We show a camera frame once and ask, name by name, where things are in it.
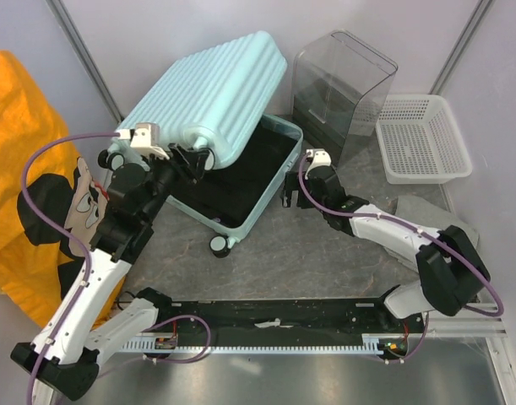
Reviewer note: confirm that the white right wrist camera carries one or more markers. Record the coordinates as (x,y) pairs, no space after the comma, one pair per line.
(317,157)

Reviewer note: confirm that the white slotted cable duct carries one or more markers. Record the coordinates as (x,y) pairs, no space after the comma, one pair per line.
(161,344)

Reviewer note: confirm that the aluminium frame post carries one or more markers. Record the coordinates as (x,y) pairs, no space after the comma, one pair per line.
(467,34)
(69,28)

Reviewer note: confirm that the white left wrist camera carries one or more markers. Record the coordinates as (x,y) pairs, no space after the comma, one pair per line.
(144,138)

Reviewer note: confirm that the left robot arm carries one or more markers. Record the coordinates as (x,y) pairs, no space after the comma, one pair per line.
(63,339)

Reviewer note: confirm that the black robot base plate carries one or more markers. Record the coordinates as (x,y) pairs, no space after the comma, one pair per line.
(312,320)

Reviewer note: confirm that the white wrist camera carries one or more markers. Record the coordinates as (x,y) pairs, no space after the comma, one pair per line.
(317,157)
(144,138)

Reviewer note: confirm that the clear smoky plastic container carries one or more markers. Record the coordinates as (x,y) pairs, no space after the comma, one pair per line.
(339,86)

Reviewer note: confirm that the grey folded cloth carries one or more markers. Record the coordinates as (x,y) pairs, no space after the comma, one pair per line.
(420,211)

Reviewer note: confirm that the light blue hard suitcase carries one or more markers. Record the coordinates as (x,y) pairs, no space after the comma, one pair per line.
(215,99)

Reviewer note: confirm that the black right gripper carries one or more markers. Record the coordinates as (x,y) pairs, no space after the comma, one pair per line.
(292,182)

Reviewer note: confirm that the aluminium frame post right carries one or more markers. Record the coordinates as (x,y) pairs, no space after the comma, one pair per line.
(467,34)

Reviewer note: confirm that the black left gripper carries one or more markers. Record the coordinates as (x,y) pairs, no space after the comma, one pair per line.
(191,163)

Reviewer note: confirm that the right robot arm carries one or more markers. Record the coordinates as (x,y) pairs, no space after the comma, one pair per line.
(451,272)

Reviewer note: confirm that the orange cartoon mouse bag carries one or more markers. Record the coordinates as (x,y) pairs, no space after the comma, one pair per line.
(37,263)

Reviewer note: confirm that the white perforated plastic basket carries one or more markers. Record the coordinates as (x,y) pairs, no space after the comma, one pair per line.
(420,141)

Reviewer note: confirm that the aluminium frame post left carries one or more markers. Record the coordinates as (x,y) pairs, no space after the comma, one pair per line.
(69,28)

